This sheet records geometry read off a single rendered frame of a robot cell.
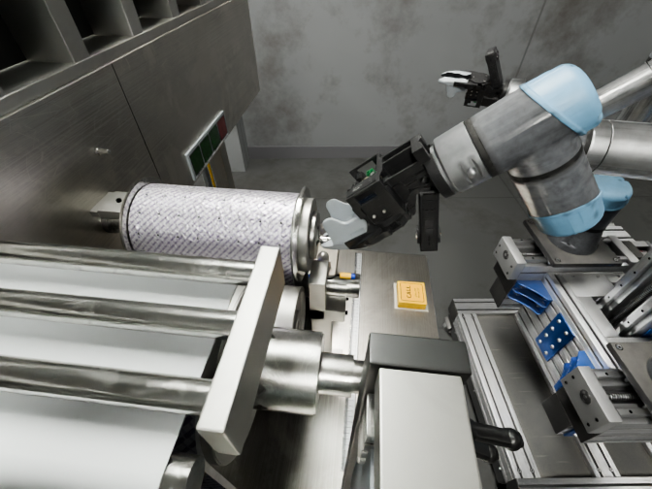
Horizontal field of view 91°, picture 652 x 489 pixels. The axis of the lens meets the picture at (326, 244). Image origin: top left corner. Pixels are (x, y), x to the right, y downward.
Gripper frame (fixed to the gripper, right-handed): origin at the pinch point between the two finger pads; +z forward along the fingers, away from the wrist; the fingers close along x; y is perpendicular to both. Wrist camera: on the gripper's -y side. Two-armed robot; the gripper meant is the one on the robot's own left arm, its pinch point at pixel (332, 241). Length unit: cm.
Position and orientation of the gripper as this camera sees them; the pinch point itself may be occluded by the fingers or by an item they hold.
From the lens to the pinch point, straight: 52.0
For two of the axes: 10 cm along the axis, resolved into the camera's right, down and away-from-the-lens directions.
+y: -6.4, -5.9, -4.9
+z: -7.6, 3.9, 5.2
